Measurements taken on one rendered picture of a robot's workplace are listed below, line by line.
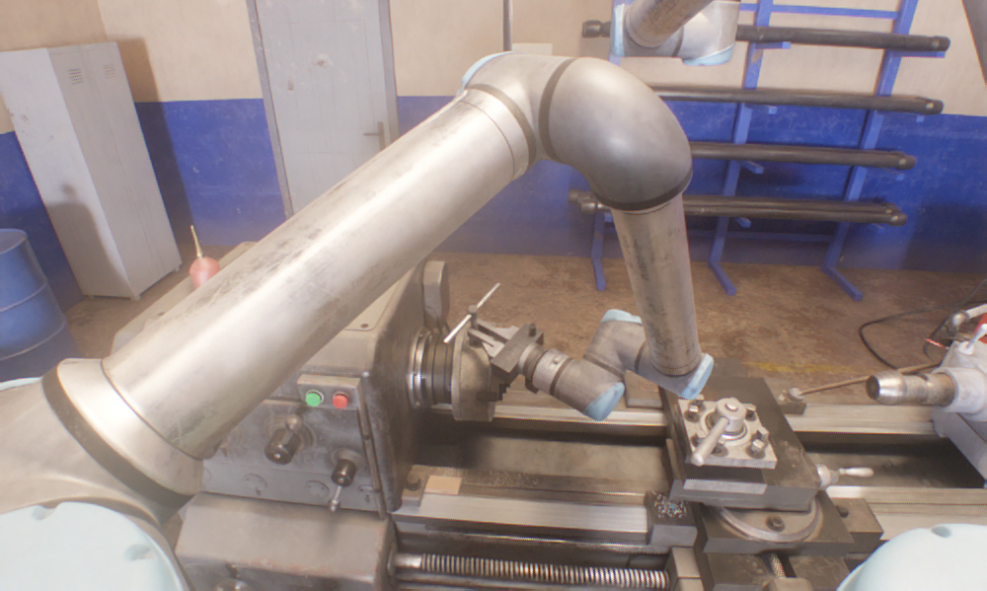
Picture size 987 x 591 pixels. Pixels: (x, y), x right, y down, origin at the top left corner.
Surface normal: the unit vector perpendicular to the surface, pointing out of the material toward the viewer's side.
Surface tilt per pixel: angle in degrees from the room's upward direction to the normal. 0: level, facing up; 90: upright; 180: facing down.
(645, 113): 56
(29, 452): 36
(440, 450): 0
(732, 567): 0
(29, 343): 90
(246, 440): 90
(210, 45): 90
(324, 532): 32
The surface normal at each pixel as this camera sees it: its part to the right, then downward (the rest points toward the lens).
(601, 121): -0.19, 0.25
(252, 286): 0.15, -0.41
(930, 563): -0.09, -0.87
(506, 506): -0.06, -0.44
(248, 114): -0.09, 0.47
